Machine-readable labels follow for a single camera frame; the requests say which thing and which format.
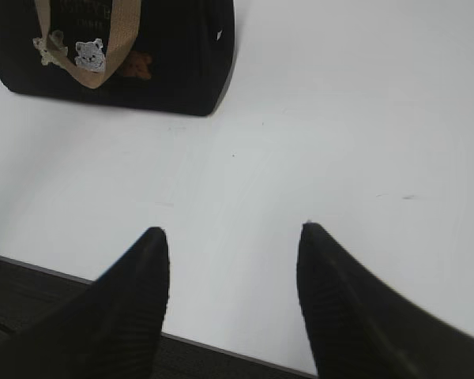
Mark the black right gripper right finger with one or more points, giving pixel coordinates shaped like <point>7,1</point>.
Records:
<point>359,327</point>

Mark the black canvas bag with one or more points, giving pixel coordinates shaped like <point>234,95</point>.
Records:
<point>170,56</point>

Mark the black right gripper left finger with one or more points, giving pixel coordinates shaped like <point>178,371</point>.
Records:
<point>112,330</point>

